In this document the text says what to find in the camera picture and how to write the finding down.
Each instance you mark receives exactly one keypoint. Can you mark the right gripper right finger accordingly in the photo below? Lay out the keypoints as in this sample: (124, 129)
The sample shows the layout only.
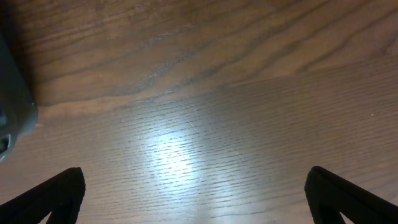
(331, 198)

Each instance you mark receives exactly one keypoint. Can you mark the grey plastic basket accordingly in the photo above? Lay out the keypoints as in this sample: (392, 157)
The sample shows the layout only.
(19, 112)

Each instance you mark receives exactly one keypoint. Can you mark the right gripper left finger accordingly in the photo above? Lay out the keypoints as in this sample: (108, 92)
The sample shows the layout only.
(58, 198)

